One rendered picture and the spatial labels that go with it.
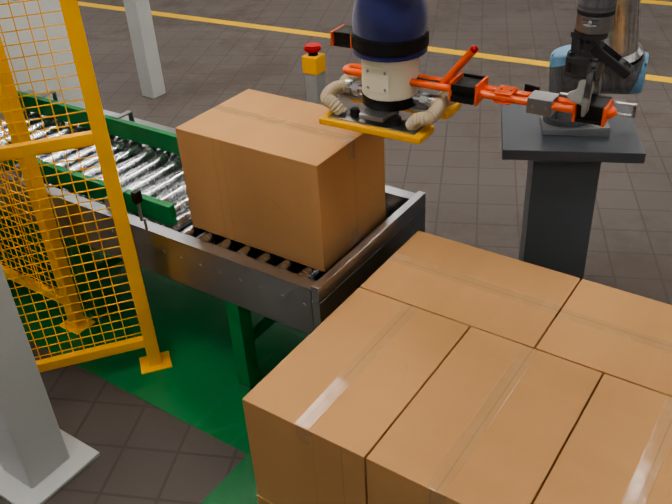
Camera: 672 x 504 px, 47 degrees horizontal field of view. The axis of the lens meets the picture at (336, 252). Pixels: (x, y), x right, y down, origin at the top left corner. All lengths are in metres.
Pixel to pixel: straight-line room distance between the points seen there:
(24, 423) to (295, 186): 1.14
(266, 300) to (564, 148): 1.22
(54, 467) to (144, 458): 0.30
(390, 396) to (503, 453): 0.34
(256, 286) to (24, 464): 0.94
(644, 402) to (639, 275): 1.50
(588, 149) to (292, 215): 1.12
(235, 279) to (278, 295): 0.19
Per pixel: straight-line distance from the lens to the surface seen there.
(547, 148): 2.93
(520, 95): 2.21
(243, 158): 2.55
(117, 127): 3.70
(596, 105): 2.11
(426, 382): 2.17
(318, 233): 2.49
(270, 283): 2.52
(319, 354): 2.25
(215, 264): 2.66
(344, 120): 2.32
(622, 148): 2.98
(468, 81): 2.25
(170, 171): 3.39
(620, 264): 3.69
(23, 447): 2.73
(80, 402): 3.10
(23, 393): 2.63
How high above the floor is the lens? 2.02
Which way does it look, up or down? 34 degrees down
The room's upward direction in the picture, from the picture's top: 4 degrees counter-clockwise
